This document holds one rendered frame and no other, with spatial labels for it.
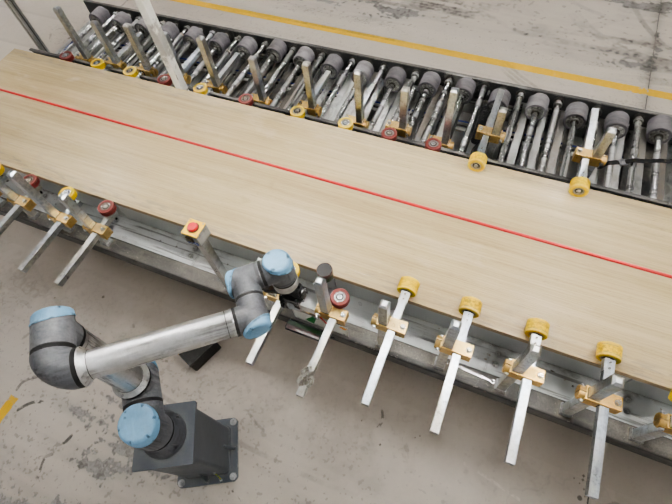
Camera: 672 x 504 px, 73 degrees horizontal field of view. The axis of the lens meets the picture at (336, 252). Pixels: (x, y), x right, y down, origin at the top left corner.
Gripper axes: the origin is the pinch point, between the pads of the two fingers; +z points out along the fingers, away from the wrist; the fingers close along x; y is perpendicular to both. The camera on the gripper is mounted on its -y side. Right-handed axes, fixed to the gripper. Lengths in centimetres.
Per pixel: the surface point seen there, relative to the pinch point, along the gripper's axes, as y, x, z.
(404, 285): 37.7, 24.3, 3.0
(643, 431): 133, 8, 22
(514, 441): 89, -16, 5
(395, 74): -11, 156, 15
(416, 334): 46, 20, 39
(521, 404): 89, -4, 5
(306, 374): 13.5, -19.7, 13.3
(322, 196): -14, 59, 10
